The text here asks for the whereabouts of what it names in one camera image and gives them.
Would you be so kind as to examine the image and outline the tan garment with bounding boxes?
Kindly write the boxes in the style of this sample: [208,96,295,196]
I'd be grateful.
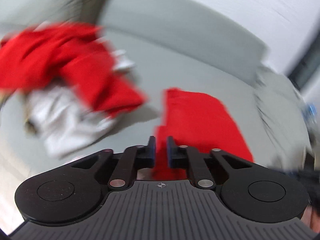
[1,90,37,135]

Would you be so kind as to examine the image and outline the person's right hand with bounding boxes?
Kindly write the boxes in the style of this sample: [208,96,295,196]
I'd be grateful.
[301,199,320,233]

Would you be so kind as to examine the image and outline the crumpled red garment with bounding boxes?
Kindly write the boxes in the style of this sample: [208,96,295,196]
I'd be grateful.
[1,23,146,117]

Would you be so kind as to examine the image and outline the white garment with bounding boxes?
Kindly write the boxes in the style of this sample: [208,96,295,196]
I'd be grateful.
[23,48,137,159]

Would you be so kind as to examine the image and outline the red sweater with duck logo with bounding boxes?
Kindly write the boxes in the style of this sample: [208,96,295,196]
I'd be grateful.
[152,88,253,181]

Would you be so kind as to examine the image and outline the blue white patterned ball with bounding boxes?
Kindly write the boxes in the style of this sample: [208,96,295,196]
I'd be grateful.
[302,103,317,125]

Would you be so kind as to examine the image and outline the grey fabric sofa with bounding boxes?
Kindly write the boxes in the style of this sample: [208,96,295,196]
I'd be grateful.
[1,0,310,180]

